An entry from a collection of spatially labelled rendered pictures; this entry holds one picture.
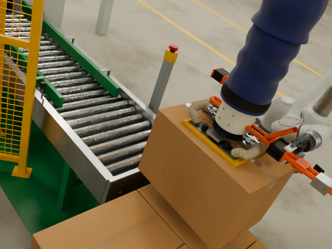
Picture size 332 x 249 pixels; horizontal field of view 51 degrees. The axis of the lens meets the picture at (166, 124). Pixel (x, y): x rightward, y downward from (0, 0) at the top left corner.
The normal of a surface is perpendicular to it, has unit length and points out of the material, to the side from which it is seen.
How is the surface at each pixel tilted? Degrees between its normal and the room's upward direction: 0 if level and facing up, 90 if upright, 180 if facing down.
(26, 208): 0
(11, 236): 0
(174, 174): 90
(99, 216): 0
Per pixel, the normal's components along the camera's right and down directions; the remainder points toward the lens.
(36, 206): 0.29, -0.79
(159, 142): -0.73, 0.18
